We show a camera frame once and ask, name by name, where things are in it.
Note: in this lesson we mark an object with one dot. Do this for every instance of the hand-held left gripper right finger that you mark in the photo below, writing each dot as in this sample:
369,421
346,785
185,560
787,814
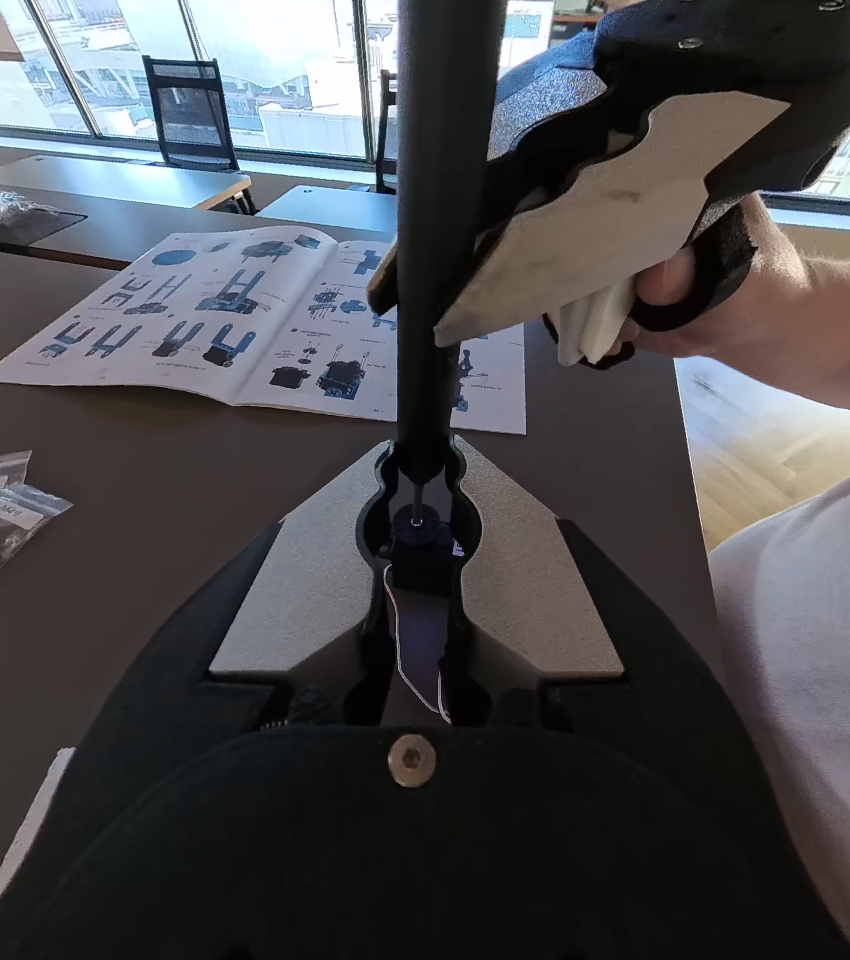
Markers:
537,600

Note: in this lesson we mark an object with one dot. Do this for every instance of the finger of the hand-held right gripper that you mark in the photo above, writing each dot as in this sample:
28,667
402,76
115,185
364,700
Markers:
545,90
582,247

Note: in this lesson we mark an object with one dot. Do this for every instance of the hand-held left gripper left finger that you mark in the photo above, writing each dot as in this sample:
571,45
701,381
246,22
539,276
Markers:
290,600

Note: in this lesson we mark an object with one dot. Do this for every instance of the black precision screwdriver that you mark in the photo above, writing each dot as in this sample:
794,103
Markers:
440,225

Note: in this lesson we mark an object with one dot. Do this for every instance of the pale desk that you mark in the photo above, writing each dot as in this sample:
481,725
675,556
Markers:
320,210

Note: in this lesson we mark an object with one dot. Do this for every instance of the black desk mat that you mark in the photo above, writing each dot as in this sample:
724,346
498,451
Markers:
34,225

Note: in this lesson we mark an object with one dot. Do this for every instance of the person's right hand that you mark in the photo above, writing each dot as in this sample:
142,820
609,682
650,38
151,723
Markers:
777,315

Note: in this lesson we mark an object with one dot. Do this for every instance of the black mesh back chair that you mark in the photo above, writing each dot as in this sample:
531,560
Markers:
387,150
192,112

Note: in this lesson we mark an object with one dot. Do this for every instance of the printed instruction sheet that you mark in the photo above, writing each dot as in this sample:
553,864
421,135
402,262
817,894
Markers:
169,337

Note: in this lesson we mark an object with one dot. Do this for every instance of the person in white shirt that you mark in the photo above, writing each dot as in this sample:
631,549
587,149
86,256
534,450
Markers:
830,675

